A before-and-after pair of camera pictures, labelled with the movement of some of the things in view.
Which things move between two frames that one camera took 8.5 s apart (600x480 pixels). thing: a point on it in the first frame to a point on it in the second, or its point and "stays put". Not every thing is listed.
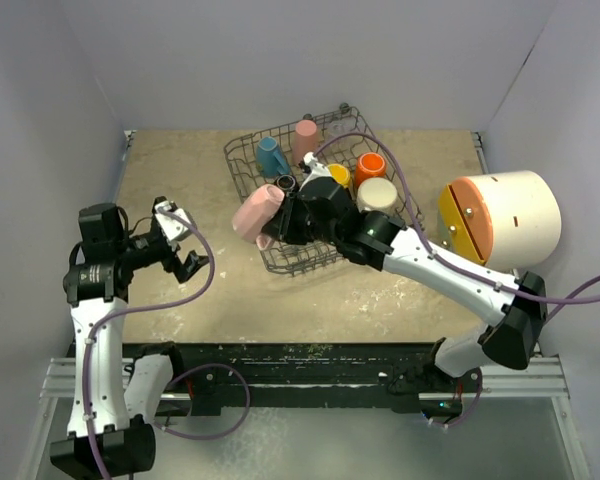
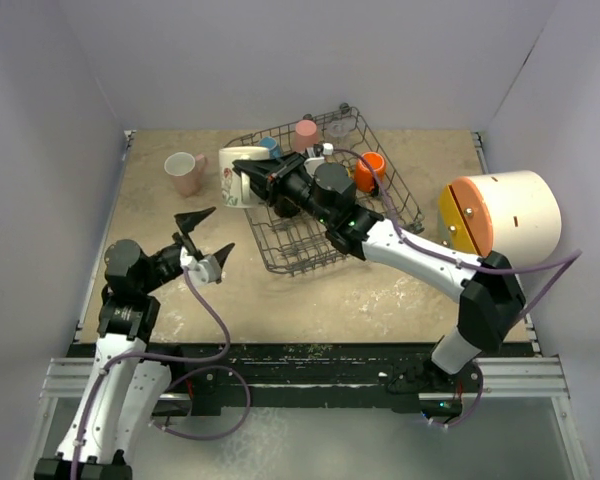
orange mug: (369, 165) stays put
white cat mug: (377, 194) to (235, 185)
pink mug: (255, 210) to (186, 171)
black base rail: (250, 377) stays put
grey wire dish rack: (338, 144) stays put
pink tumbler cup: (305, 140) stays put
